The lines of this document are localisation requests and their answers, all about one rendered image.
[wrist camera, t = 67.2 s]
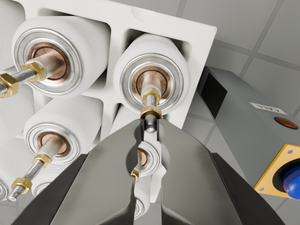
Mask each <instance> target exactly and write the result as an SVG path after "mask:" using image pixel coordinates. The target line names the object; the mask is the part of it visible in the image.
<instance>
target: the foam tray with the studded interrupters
mask: <svg viewBox="0 0 300 225"><path fill-rule="evenodd" d="M13 1H17V2H19V3H21V4H22V5H23V7H24V9H25V17H26V20H28V19H30V18H33V17H40V16H80V17H85V18H89V19H93V20H97V21H102V22H106V23H108V24H109V25H110V27H111V40H110V49H109V58H108V67H107V68H106V69H105V70H104V72H103V73H102V74H101V75H100V76H99V77H98V78H97V79H96V81H95V82H94V83H93V84H92V85H91V86H90V87H89V88H88V89H87V91H85V92H84V93H83V94H81V95H83V96H89V97H94V98H98V99H101V100H102V101H103V103H104V109H103V117H102V125H101V127H100V129H99V131H98V133H97V135H96V137H95V139H94V141H93V143H92V146H91V148H90V150H91V149H93V148H94V147H95V146H96V145H97V144H98V143H99V142H101V141H102V140H103V139H105V138H106V137H107V136H108V135H109V133H110V131H111V128H112V125H113V123H114V120H115V118H116V115H117V112H118V110H119V107H120V105H121V101H120V100H119V99H118V97H117V95H116V93H115V90H114V86H113V73H114V68H115V66H116V63H117V61H118V60H119V58H120V57H121V56H122V54H123V53H124V52H125V51H126V50H127V48H128V47H129V46H130V45H131V43H132V42H133V41H134V40H135V38H136V37H137V36H139V35H140V34H142V33H144V32H148V33H153V34H157V35H161V36H165V37H169V38H170V39H171V40H172V41H173V43H174V44H175V46H176V47H177V49H178V50H179V51H180V53H181V54H182V56H183V57H184V59H185V60H186V62H187V64H188V66H189V70H190V74H191V84H190V89H189V92H188V94H187V96H186V98H185V100H184V101H183V103H182V104H181V105H180V106H179V107H178V108H176V109H175V110H174V111H172V112H170V113H168V114H165V115H163V118H164V119H165V120H167V121H169V122H170V123H172V124H174V125H175V126H177V127H179V128H180V129H182V127H183V124H184V121H185V118H186V116H187V113H188V110H189V107H190V104H191V102H192V99H193V96H194V93H195V91H196V87H197V85H198V82H199V80H200V76H201V74H202V71H203V68H204V65H205V63H206V60H207V57H208V54H209V51H210V49H211V46H212V43H213V40H214V38H215V35H216V32H217V28H216V27H215V26H211V25H207V24H203V23H199V22H195V21H191V20H187V19H183V18H179V17H174V16H170V15H166V14H163V13H159V12H154V11H150V10H146V9H142V8H138V7H134V6H130V5H126V4H122V3H118V2H114V1H110V0H13ZM17 72H18V71H17V69H16V67H15V66H12V67H10V68H7V69H4V70H1V71H0V74H3V73H7V74H9V75H13V74H15V73H17ZM32 89H33V88H32ZM33 97H34V106H35V113H37V112H38V111H39V110H40V109H41V108H43V107H44V106H45V105H47V104H48V103H49V102H50V101H51V100H53V99H54V98H52V97H48V96H45V95H43V94H41V93H39V92H37V91H36V90H34V89H33ZM90 150H89V151H90ZM165 173H166V169H165V168H164V166H162V167H161V168H160V169H159V170H158V171H157V172H155V173H154V174H152V175H151V179H150V180H151V181H150V202H151V203H154V202H156V199H157V197H158V194H159V191H160V188H161V179H162V177H163V176H164V174H165Z"/></svg>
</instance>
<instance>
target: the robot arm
mask: <svg viewBox="0 0 300 225"><path fill-rule="evenodd" d="M144 123H145V119H136V120H134V121H132V122H130V123H128V124H127V125H125V126H123V127H122V128H120V129H119V130H117V131H115V132H114V133H112V134H110V135H109V136H107V137H106V138H105V139H103V140H102V141H101V142H99V143H98V144H97V145H96V146H95V147H94V148H93V149H91V150H90V151H89V152H88V153H87V154H81V155H80V156H79V157H78V158H77V159H75V160H74V161H73V162H72V163H71V164H70V165H69V166H68V167H67V168H66V169H65V170H64V171H63V172H61V173H60V174H59V175H58V176H57V177H56V178H55V179H54V180H53V181H52V182H51V183H50V184H49V185H48V186H46V187H45V188H44V189H43V190H42V191H41V192H40V193H39V194H38V195H37V196H36V197H35V198H34V199H33V200H32V201H31V202H30V203H29V204H28V205H27V206H26V207H25V208H24V209H23V210H22V212H21V213H20V214H19V215H18V216H17V217H16V219H15V220H14V221H13V222H12V224H11V225H133V223H134V214H135V195H134V187H133V178H132V176H131V173H132V171H133V169H134V168H135V167H136V166H137V164H138V152H137V148H138V146H139V145H140V144H141V142H143V141H144V133H145V130H144ZM157 142H159V143H160V144H161V164H162V165H163V166H164V168H165V169H166V173H165V174H164V176H163V177H162V179H161V216H162V225H285V223H284V222H283V221H282V219H281V218H280V217H279V216H278V214H277V213H276V212H275V211H274V209H273V208H272V207H271V206H270V205H269V204H268V203H267V202H266V201H265V200H264V199H263V198H262V197H261V196H260V195H259V194H258V193H257V192H256V191H255V190H254V189H253V188H252V187H251V186H250V185H249V184H248V183H247V182H246V181H245V180H244V179H243V178H242V177H241V176H240V175H239V174H238V173H237V172H236V171H235V170H234V169H233V168H232V167H231V166H230V165H229V164H228V163H227V162H226V161H225V160H224V159H223V158H222V157H221V156H220V155H219V154H218V153H211V152H210V151H209V149H208V148H207V147H206V146H204V145H203V144H202V143H201V142H200V141H199V140H197V139H196V138H195V137H193V136H192V135H190V134H188V133H187V132H185V131H183V130H182V129H180V128H179V127H177V126H175V125H174V124H172V123H170V122H169V121H167V120H165V119H163V118H160V119H157Z"/></svg>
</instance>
